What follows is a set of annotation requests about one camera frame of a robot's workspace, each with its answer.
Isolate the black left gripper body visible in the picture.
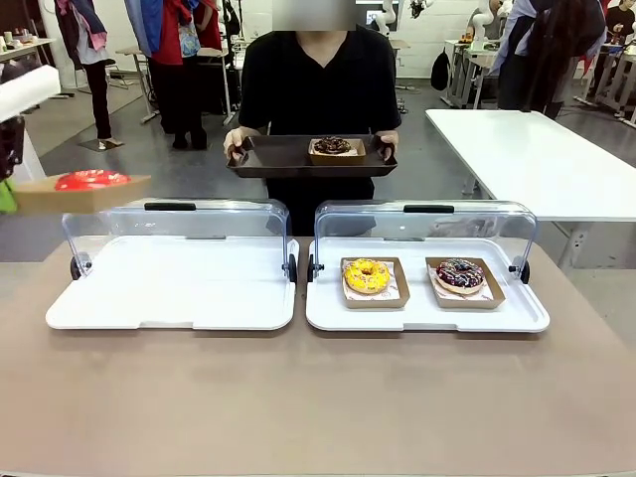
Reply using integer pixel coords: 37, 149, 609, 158
0, 115, 27, 183

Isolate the brown cardboard donut tray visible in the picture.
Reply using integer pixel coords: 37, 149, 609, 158
340, 256, 412, 310
14, 174, 153, 217
307, 137, 368, 167
424, 255, 508, 310

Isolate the red glazed donut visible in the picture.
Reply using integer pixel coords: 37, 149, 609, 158
54, 169, 133, 193

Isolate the dark brown serving tray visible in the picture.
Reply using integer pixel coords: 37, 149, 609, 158
226, 133, 399, 180

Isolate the chocolate glazed donut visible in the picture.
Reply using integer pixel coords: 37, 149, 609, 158
312, 135, 353, 155

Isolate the person in black shirt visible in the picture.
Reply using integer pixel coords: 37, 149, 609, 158
238, 0, 403, 238

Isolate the yellow glazed donut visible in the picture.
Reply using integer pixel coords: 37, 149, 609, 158
343, 257, 393, 296

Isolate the purple glazed sprinkled donut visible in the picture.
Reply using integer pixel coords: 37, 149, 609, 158
434, 257, 486, 295

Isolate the person's right hand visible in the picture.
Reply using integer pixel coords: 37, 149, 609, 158
223, 126, 255, 161

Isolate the person's left hand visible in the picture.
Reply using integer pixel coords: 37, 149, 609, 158
372, 130, 400, 163

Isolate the light wooden background desk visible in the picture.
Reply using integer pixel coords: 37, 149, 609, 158
0, 36, 58, 69

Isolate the bystander in blue pink jacket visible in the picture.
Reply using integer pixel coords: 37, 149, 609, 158
53, 0, 126, 149

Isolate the white display case base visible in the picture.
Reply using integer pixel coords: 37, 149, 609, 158
45, 235, 298, 332
305, 237, 552, 334

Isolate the bystander in red blue clothes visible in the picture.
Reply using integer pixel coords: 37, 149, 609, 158
123, 0, 224, 151

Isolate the black backpack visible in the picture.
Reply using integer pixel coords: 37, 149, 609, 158
430, 48, 453, 92

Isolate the white background desk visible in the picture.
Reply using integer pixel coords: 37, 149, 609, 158
443, 38, 503, 110

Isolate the large white table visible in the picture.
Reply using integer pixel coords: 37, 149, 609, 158
425, 108, 636, 270

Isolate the bystander in dark clothes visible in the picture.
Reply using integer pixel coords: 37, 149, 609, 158
496, 0, 608, 119

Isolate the seated bystander in black shirt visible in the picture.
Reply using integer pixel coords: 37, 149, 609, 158
603, 0, 636, 49

